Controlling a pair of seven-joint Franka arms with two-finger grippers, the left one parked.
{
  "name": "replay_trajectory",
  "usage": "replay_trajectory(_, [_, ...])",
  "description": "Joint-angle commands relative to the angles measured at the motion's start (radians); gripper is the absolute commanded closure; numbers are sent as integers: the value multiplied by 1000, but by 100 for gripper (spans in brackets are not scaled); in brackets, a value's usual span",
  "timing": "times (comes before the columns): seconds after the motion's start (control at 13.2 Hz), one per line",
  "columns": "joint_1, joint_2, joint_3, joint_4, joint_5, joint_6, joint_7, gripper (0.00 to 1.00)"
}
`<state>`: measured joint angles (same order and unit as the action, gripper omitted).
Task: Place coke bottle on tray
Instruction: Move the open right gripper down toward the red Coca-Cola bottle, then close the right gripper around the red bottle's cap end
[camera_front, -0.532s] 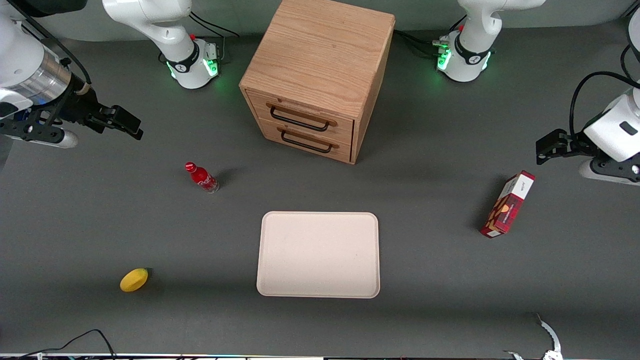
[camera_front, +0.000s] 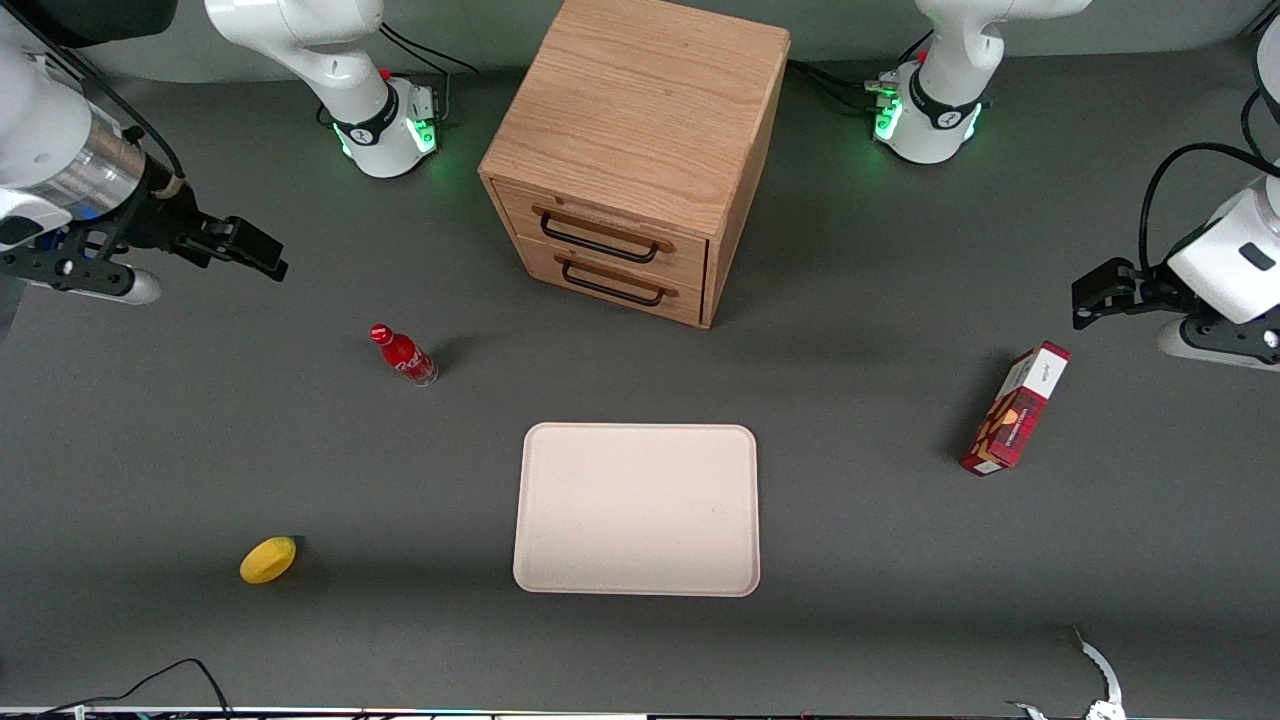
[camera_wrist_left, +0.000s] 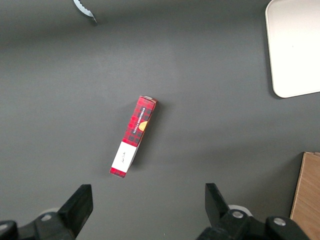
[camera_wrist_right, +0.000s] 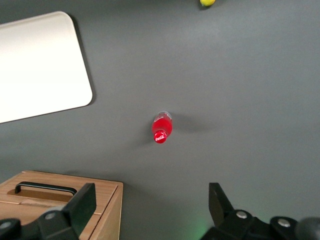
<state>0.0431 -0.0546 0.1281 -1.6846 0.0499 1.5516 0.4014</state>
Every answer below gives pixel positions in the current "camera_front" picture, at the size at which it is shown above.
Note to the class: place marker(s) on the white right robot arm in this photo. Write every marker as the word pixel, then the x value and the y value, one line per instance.
pixel 300 40

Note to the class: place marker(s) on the wooden drawer front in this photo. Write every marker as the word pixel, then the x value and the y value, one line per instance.
pixel 600 230
pixel 620 285

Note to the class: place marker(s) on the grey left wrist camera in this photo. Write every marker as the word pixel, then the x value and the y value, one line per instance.
pixel 1215 350

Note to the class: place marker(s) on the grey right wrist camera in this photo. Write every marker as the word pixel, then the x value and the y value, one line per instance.
pixel 135 287

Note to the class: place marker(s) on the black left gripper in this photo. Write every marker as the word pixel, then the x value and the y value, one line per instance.
pixel 1147 283

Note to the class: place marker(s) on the yellow lemon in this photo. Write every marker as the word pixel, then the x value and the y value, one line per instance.
pixel 267 560

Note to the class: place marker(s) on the white curved plastic strip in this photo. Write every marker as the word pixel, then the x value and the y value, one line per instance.
pixel 1100 665

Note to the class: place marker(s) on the wooden drawer cabinet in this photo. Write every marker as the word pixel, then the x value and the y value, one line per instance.
pixel 640 110

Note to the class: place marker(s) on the red coke bottle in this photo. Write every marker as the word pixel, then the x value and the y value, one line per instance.
pixel 405 357

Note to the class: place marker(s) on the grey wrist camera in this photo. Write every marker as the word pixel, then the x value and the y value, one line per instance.
pixel 1215 350
pixel 135 287

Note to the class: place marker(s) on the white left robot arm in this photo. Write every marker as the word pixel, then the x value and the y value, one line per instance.
pixel 950 90

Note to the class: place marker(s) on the red snack box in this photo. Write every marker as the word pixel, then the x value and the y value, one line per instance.
pixel 1015 410

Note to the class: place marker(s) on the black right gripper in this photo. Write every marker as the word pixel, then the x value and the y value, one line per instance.
pixel 168 221

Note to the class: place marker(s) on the beige plastic tray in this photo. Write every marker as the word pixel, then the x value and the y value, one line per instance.
pixel 637 510

